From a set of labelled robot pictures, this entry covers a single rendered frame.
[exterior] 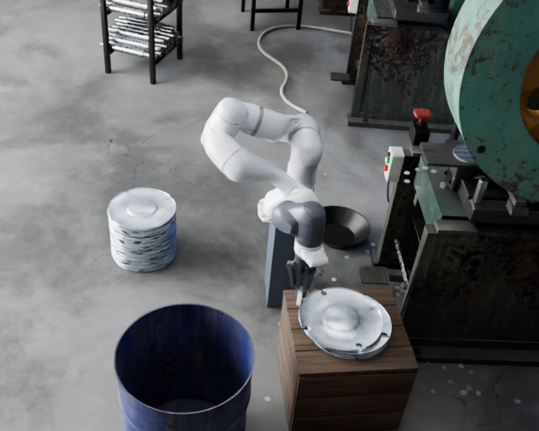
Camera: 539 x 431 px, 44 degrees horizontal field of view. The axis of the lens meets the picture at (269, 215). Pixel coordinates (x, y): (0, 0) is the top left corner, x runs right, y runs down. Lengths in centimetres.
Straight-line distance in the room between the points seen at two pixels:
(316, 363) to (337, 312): 21
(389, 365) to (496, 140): 82
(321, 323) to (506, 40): 109
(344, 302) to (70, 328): 111
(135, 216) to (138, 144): 98
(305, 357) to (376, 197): 149
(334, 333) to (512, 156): 81
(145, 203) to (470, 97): 160
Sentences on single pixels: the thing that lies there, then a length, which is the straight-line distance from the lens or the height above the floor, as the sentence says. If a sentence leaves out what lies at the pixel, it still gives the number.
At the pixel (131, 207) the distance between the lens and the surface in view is 295.
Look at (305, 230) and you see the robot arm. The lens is 209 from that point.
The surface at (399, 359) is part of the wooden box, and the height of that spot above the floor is 35.
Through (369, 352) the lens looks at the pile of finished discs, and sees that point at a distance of 226.
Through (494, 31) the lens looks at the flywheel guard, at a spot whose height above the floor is 144.
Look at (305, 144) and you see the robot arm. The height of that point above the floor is 83.
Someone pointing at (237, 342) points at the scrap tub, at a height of 39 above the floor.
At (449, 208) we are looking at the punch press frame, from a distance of 249.
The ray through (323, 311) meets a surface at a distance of 234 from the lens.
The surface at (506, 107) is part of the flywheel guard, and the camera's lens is 191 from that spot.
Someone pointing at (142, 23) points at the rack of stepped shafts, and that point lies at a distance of 458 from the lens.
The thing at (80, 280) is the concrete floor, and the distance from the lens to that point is 300.
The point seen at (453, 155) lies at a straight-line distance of 253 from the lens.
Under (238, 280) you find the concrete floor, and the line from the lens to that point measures 296.
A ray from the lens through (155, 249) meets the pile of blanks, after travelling 292.
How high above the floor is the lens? 207
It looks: 39 degrees down
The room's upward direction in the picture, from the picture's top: 6 degrees clockwise
